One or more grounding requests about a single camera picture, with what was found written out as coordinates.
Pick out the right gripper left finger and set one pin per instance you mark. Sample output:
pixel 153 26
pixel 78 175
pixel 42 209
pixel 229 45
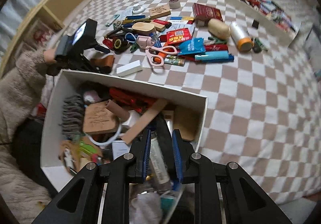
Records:
pixel 100 193

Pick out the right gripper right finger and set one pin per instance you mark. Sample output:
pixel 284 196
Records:
pixel 223 193

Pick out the grey cylindrical tube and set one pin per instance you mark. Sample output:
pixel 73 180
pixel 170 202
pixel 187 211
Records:
pixel 163 183

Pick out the wooden shelf unit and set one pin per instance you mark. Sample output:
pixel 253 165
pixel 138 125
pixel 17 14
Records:
pixel 50 8

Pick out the black yellow tape measure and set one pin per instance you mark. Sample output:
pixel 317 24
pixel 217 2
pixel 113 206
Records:
pixel 120 45

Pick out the white rectangular block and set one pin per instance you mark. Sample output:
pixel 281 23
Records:
pixel 129 68

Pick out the grey knitted cloth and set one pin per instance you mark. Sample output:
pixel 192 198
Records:
pixel 72 117

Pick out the engraved leather tile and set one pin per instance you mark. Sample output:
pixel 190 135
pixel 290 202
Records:
pixel 99 120

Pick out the wooden oval brush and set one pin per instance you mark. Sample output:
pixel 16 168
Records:
pixel 144 28

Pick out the beige fleece sleeve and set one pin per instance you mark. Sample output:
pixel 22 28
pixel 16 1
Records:
pixel 21 90

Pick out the pink scissors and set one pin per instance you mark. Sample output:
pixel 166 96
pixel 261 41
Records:
pixel 152 52

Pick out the engraved wooden block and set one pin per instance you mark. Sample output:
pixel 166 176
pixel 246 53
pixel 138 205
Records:
pixel 159 11

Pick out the red printed packet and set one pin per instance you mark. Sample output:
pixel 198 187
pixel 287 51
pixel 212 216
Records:
pixel 178 36

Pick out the brown tape roll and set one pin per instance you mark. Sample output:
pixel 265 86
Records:
pixel 174 4

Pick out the blue pouch packet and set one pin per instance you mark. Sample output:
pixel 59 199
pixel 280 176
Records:
pixel 192 47

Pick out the dark red book box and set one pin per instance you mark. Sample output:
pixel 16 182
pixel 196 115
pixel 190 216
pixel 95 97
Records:
pixel 203 14

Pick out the light blue tube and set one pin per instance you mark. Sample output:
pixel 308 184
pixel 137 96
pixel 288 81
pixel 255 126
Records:
pixel 215 56

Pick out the beige oval wooden case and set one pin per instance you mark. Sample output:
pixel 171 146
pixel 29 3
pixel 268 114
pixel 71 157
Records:
pixel 219 29

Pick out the checkered bed sheet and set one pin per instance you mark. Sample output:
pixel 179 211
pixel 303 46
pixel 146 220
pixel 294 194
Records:
pixel 263 109

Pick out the green clip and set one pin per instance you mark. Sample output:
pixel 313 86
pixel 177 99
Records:
pixel 258 46

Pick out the white bottle orange cap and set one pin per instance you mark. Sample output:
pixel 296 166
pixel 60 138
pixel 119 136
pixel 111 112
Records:
pixel 241 38

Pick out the small black square object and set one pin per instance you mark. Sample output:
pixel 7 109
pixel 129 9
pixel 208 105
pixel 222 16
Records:
pixel 255 24

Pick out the far white tray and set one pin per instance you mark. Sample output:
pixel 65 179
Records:
pixel 272 17

